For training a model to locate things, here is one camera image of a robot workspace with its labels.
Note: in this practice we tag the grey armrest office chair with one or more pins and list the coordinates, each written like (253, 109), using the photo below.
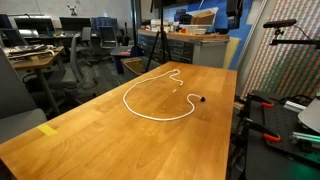
(71, 71)

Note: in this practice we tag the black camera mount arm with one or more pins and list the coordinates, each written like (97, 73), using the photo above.
(293, 42)

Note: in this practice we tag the aluminium extrusion bar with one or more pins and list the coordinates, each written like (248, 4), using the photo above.
(295, 106)
(306, 137)

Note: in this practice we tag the wooden office desk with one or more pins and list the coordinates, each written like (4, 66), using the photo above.
(33, 61)

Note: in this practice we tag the open cardboard box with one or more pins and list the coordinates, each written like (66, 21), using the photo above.
(203, 18)

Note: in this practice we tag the black tripod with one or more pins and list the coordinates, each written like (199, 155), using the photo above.
(162, 33)

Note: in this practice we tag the black mesh office chair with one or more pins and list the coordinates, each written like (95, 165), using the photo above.
(108, 36)

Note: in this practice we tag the grey bin with cardboard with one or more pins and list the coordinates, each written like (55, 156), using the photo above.
(133, 66)

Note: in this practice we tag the black bar-shaped camera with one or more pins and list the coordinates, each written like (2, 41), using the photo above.
(279, 23)

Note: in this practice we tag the black bowl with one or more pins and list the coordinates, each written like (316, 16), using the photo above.
(222, 30)

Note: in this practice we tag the grey tool cabinet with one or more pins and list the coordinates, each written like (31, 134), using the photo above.
(206, 51)

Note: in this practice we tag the tan leaning board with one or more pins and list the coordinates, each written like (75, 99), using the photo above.
(231, 51)

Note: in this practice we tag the white plastic tray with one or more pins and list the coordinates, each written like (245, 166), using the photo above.
(200, 30)

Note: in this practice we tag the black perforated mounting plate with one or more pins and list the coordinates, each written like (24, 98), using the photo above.
(263, 166)

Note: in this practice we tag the yellow tape piece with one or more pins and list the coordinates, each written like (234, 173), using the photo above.
(47, 129)

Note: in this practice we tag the black computer monitor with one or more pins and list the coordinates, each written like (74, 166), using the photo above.
(75, 23)
(33, 25)

